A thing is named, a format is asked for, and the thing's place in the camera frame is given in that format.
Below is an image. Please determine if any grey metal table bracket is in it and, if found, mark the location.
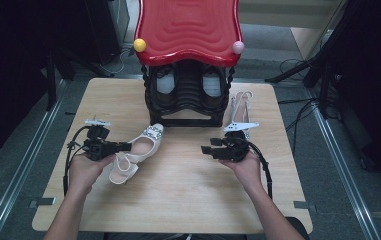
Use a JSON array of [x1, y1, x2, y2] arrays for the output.
[[28, 197, 56, 210], [293, 200, 317, 213]]

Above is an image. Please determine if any black tripod stand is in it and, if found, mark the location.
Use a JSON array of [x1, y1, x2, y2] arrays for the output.
[[264, 49, 339, 119]]

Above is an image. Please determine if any black floor cable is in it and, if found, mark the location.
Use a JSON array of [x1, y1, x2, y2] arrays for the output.
[[277, 58, 332, 148]]

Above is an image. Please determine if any person's right hand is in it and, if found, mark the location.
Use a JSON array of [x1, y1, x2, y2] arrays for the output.
[[219, 149, 264, 194]]

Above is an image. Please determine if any white slingback heel shoe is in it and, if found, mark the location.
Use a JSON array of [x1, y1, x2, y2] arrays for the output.
[[227, 91, 254, 141], [108, 123, 165, 185]]

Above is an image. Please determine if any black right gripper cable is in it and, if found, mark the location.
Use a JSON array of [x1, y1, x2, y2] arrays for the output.
[[246, 140, 274, 200]]

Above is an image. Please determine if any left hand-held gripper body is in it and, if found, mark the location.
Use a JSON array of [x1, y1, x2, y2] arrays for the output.
[[83, 119, 119, 162]]

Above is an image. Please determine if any black curtain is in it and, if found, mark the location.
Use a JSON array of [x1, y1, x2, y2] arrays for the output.
[[324, 0, 381, 183], [0, 0, 89, 166]]

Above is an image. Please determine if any metal floor rail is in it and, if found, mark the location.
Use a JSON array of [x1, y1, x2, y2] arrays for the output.
[[0, 79, 67, 240], [311, 103, 381, 240]]

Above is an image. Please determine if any light wooden panel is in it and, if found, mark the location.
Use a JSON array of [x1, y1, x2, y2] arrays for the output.
[[289, 0, 349, 61]]

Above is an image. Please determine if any red and black shoe rack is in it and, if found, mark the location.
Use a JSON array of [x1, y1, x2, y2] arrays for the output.
[[132, 0, 246, 128]]

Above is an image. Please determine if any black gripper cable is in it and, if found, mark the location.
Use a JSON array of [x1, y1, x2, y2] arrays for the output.
[[246, 140, 274, 200], [62, 124, 92, 196]]

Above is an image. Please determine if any white floor cable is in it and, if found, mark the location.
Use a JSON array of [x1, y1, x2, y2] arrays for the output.
[[109, 49, 129, 76]]

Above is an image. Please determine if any person's left hand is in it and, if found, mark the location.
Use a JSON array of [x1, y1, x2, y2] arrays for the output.
[[68, 152, 116, 198]]

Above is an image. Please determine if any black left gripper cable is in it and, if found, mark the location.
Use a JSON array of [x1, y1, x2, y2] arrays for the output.
[[62, 124, 92, 196]]

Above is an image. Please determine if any dark cabinet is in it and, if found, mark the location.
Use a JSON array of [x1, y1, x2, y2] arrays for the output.
[[84, 0, 131, 66]]

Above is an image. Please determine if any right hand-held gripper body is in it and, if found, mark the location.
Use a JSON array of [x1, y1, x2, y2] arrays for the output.
[[211, 121, 260, 163]]

